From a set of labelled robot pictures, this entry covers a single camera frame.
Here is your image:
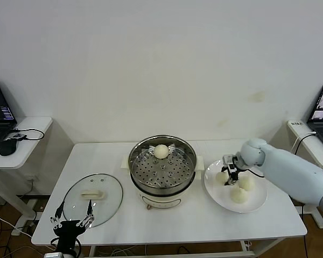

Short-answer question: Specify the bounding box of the glass lid with cream handle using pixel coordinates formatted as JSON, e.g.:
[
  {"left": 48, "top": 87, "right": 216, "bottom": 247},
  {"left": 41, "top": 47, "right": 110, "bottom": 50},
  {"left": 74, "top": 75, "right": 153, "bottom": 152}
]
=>
[{"left": 62, "top": 173, "right": 124, "bottom": 228}]

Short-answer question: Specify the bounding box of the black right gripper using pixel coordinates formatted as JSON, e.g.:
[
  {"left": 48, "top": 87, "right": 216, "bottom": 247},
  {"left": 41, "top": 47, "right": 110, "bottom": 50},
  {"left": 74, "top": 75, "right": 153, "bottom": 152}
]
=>
[{"left": 221, "top": 157, "right": 244, "bottom": 187}]

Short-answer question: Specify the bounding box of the black computer mouse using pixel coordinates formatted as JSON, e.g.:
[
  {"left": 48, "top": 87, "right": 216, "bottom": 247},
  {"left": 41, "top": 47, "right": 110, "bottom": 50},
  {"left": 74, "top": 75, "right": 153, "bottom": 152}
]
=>
[{"left": 0, "top": 139, "right": 18, "bottom": 156}]

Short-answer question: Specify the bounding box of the white power strip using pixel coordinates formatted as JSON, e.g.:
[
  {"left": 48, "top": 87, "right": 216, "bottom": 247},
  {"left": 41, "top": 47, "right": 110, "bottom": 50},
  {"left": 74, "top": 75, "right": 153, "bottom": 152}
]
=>
[{"left": 289, "top": 120, "right": 317, "bottom": 137}]

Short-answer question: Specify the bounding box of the white side desk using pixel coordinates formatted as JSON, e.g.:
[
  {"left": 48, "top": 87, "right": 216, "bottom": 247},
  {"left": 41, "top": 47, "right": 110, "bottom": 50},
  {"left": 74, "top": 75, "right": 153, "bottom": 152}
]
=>
[
  {"left": 286, "top": 120, "right": 323, "bottom": 229},
  {"left": 0, "top": 117, "right": 54, "bottom": 221}
]

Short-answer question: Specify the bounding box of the black cable with small adapter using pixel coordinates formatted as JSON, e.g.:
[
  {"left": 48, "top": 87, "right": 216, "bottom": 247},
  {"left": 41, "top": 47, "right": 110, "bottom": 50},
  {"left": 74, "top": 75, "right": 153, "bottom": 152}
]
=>
[{"left": 5, "top": 128, "right": 46, "bottom": 142}]

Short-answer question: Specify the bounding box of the white table frame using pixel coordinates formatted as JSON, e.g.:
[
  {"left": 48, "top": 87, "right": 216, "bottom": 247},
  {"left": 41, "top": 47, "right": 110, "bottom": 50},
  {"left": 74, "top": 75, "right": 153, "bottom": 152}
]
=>
[{"left": 60, "top": 238, "right": 285, "bottom": 258}]

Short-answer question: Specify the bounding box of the stainless steel steamer basket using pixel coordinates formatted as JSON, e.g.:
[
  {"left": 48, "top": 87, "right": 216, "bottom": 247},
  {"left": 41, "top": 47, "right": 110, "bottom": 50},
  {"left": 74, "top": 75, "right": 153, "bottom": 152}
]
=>
[{"left": 128, "top": 135, "right": 198, "bottom": 189}]

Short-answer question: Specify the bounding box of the white round plate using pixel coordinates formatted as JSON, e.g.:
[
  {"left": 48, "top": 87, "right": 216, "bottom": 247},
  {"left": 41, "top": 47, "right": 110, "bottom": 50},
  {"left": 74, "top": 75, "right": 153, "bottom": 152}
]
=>
[{"left": 203, "top": 159, "right": 268, "bottom": 214}]

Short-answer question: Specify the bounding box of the cream white electric cooker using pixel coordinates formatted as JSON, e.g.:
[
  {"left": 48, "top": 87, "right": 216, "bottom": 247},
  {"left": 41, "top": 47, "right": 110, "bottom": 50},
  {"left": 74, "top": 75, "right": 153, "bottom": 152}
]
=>
[{"left": 120, "top": 155, "right": 206, "bottom": 211}]

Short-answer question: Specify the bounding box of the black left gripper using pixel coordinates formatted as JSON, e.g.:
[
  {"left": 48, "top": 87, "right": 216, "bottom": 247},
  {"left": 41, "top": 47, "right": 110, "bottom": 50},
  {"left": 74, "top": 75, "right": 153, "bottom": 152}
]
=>
[{"left": 48, "top": 198, "right": 95, "bottom": 253}]

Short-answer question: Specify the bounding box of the white steamed baozi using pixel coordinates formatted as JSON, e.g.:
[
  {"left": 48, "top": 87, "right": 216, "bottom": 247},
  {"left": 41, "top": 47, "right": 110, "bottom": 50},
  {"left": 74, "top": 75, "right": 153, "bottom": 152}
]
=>
[
  {"left": 153, "top": 144, "right": 169, "bottom": 159},
  {"left": 216, "top": 171, "right": 228, "bottom": 185},
  {"left": 238, "top": 177, "right": 256, "bottom": 192},
  {"left": 229, "top": 187, "right": 249, "bottom": 204}
]

